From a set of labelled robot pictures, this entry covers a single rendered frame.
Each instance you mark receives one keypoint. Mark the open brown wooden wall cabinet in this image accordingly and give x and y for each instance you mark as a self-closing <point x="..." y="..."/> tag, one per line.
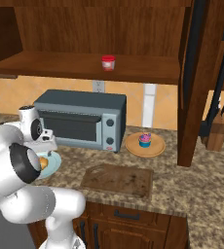
<point x="84" y="68"/>

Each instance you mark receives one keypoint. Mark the brown wooden drawer front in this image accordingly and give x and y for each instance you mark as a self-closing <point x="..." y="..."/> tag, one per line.
<point x="156" y="219"/>

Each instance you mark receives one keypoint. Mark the grey appliance front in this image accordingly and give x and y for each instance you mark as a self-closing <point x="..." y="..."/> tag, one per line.
<point x="7" y="231"/>

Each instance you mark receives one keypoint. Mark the golden brown croissant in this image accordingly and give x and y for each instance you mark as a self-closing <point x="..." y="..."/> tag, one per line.
<point x="44" y="163"/>

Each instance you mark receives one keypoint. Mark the brown wooden cutting board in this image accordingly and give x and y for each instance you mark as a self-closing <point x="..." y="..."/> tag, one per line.
<point x="117" y="180"/>

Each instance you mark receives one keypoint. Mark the grey toaster oven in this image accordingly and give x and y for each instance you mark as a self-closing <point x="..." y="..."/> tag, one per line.
<point x="84" y="100"/>

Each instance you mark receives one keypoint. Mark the wooden knife block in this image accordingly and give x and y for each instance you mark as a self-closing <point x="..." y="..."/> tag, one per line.
<point x="219" y="131"/>

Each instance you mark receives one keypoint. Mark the light blue plate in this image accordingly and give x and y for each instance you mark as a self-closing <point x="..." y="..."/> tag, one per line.
<point x="54" y="163"/>

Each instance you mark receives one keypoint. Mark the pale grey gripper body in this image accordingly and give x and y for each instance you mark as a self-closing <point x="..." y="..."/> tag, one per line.
<point x="48" y="146"/>

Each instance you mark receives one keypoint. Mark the white wall outlet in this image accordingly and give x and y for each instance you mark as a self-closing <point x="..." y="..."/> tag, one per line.
<point x="98" y="86"/>

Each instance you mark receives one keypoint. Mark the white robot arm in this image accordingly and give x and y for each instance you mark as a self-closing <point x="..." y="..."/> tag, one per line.
<point x="16" y="181"/>

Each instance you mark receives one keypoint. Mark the toaster oven glass door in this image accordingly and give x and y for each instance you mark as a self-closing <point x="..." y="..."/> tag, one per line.
<point x="71" y="128"/>

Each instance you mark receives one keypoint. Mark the dark toaster oven knob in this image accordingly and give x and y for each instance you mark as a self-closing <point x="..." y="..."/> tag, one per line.
<point x="110" y="140"/>
<point x="110" y="122"/>

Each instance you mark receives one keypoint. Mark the brown lower cupboard door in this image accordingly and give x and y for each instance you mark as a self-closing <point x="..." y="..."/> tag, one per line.
<point x="127" y="236"/>
<point x="81" y="233"/>

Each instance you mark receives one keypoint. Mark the round wooden plate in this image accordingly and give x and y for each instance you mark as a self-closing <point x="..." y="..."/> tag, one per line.
<point x="156" y="147"/>

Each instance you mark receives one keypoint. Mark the tall brown cabinet door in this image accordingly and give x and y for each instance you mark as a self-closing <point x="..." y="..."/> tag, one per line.
<point x="198" y="113"/>

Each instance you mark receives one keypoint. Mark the red-lidded jam jar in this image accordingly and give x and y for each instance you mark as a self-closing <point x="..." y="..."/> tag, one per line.
<point x="108" y="63"/>

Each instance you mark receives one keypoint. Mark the pink and blue cupcake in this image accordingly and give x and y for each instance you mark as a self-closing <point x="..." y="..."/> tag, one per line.
<point x="145" y="139"/>

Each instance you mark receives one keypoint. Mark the tall white wall plate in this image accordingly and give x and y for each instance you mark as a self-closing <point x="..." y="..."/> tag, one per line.
<point x="149" y="105"/>

